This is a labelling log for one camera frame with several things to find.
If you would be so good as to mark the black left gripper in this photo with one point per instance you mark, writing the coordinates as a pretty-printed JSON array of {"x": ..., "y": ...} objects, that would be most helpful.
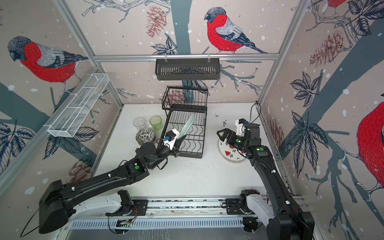
[{"x": 177, "y": 146}]

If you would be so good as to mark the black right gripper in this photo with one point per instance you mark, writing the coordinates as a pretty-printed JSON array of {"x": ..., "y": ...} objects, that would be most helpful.
[{"x": 232, "y": 137}]

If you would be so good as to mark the white patterned plate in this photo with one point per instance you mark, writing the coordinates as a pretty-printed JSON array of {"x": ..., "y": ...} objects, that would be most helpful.
[{"x": 229, "y": 153}]

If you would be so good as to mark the pale green plate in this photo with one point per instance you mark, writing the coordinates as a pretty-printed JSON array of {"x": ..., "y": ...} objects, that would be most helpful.
[{"x": 187, "y": 125}]

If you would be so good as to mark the pink floral bowl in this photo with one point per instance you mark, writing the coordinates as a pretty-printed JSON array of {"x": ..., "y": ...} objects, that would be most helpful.
[{"x": 145, "y": 135}]

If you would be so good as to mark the green glass tumbler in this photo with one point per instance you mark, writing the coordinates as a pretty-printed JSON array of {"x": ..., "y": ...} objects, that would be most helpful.
[{"x": 156, "y": 123}]

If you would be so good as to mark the clear plastic cup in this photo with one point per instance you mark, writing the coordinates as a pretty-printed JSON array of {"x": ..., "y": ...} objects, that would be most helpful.
[{"x": 140, "y": 123}]

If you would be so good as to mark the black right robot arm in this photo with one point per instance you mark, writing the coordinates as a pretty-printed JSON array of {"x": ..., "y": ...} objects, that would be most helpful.
[{"x": 283, "y": 218}]

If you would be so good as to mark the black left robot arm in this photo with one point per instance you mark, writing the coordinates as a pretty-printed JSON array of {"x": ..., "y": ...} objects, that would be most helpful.
[{"x": 58, "y": 202}]

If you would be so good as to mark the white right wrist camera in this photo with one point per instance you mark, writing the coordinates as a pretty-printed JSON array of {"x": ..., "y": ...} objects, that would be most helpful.
[{"x": 242, "y": 126}]

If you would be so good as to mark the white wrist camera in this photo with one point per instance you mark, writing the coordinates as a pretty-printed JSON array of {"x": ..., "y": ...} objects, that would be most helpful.
[
  {"x": 170, "y": 138},
  {"x": 242, "y": 126}
]

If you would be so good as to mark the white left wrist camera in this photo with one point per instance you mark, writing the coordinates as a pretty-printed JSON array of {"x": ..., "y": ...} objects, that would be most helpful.
[{"x": 170, "y": 138}]

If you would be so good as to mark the black wire dish rack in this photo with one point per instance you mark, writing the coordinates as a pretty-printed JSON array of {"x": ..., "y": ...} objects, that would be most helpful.
[{"x": 186, "y": 111}]

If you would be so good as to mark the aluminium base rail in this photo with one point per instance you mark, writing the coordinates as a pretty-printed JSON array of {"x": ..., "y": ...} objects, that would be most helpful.
[{"x": 161, "y": 214}]

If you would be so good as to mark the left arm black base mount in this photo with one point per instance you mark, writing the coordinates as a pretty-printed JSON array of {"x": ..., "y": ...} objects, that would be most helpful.
[{"x": 129, "y": 207}]

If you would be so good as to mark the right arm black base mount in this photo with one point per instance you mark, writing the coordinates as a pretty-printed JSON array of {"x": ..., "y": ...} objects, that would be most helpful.
[{"x": 238, "y": 206}]

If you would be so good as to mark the black hanging wall basket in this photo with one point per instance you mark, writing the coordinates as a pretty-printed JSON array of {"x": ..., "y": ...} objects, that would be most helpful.
[{"x": 188, "y": 69}]

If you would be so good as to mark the white mesh wall shelf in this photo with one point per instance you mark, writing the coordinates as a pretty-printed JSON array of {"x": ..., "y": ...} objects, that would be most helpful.
[{"x": 71, "y": 118}]

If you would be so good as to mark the horizontal aluminium frame bar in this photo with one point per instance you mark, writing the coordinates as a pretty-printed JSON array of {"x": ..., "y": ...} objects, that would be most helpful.
[{"x": 149, "y": 58}]

